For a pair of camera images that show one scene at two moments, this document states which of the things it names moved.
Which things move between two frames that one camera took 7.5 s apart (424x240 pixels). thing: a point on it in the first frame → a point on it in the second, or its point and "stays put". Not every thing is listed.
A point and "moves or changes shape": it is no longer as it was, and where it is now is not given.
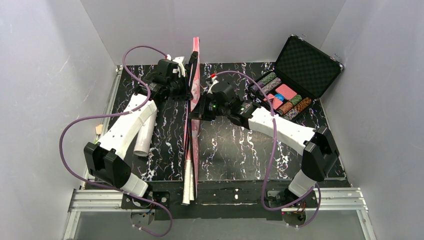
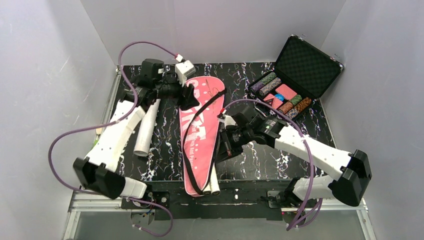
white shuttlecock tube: [144, 136] stays put
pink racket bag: [192, 118] moves or changes shape
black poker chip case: [304, 73] stays put
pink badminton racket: [188, 193] → [215, 189]
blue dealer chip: [279, 96] stays put
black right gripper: [201, 108] → [228, 140]
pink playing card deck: [284, 90] stays put
